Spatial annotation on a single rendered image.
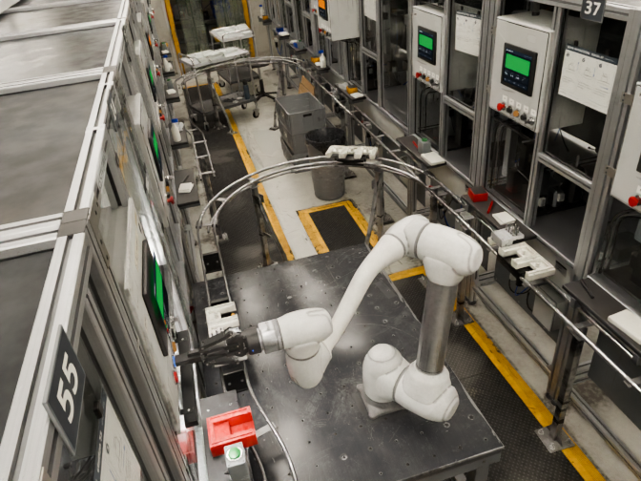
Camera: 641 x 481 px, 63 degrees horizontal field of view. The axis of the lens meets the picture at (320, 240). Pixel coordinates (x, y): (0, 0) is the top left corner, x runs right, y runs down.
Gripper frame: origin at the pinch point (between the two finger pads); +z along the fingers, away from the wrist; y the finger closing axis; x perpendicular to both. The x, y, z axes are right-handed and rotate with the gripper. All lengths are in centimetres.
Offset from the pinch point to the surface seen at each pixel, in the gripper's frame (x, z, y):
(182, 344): -12.4, 2.0, -5.4
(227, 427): -12.2, -4.0, -47.0
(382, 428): -12, -61, -74
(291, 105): -451, -126, -87
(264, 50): -868, -171, -118
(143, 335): 20.4, 4.5, 28.3
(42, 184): 3, 17, 59
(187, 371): -0.4, 1.3, -5.4
